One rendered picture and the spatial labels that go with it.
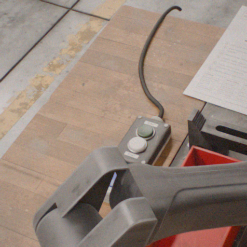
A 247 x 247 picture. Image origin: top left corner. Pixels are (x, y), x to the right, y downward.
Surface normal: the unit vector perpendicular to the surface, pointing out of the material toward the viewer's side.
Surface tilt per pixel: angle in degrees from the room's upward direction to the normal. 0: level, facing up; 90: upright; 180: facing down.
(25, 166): 0
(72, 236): 5
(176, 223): 91
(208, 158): 90
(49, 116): 0
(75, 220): 14
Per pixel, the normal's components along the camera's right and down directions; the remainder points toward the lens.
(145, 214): 0.29, -0.75
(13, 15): -0.11, -0.67
